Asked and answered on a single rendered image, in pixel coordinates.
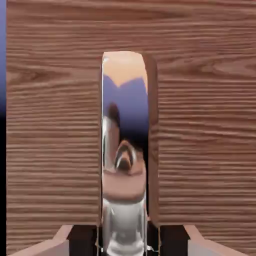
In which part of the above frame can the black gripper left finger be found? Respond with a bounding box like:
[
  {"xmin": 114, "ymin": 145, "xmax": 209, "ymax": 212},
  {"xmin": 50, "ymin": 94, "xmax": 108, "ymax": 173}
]
[{"xmin": 11, "ymin": 224, "xmax": 99, "ymax": 256}]

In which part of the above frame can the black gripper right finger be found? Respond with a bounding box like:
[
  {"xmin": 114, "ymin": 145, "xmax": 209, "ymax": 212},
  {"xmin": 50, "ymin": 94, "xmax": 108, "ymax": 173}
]
[{"xmin": 159, "ymin": 224, "xmax": 249, "ymax": 256}]

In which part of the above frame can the curved shiny metal handle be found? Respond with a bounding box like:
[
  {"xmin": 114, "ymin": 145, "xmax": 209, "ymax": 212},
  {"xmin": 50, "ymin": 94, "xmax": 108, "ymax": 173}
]
[{"xmin": 98, "ymin": 50, "xmax": 160, "ymax": 256}]

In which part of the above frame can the wooden cabinet door front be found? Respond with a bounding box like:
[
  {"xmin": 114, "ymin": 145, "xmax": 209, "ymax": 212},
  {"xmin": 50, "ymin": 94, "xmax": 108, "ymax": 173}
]
[{"xmin": 5, "ymin": 0, "xmax": 256, "ymax": 256}]

